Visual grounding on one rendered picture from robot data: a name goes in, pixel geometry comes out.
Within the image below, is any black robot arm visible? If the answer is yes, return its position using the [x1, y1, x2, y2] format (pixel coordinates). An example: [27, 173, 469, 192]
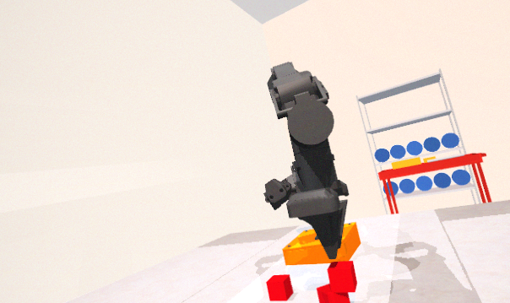
[263, 62, 334, 210]

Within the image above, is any red cube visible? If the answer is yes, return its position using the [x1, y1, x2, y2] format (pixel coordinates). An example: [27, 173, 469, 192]
[266, 274, 294, 300]
[317, 284, 350, 303]
[327, 261, 357, 292]

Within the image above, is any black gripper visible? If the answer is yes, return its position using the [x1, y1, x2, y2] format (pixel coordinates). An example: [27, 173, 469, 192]
[286, 147, 350, 260]

